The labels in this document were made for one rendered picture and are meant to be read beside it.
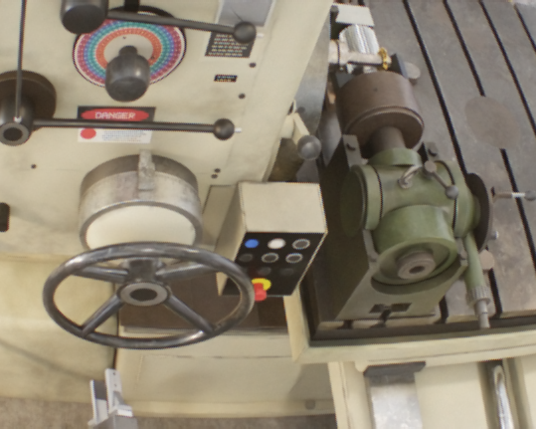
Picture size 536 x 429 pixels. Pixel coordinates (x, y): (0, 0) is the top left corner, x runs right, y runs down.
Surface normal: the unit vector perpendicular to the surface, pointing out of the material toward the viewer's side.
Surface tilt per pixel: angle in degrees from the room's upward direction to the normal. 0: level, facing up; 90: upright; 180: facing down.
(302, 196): 0
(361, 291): 90
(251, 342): 90
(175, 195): 26
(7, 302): 0
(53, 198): 90
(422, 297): 90
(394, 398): 0
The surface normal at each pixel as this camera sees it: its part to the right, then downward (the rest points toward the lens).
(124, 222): -0.01, 0.47
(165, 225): 0.47, 0.50
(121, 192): -0.15, -0.52
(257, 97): 0.13, 0.83
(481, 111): 0.24, -0.55
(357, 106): -0.64, -0.34
